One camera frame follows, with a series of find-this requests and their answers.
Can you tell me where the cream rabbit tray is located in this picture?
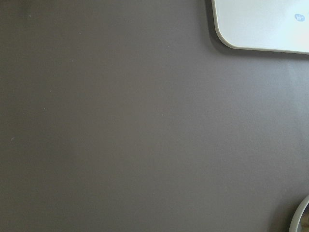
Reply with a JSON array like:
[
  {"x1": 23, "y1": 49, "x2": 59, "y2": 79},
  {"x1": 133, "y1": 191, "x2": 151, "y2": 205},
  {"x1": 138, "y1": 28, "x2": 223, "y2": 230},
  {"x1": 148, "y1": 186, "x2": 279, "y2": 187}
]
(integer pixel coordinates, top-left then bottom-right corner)
[{"x1": 212, "y1": 0, "x2": 309, "y2": 54}]

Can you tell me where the white round plate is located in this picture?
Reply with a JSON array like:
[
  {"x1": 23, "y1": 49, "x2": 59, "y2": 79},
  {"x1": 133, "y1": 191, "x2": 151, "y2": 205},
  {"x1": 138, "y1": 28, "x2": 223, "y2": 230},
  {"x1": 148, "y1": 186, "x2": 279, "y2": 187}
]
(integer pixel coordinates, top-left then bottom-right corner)
[{"x1": 289, "y1": 196, "x2": 309, "y2": 232}]

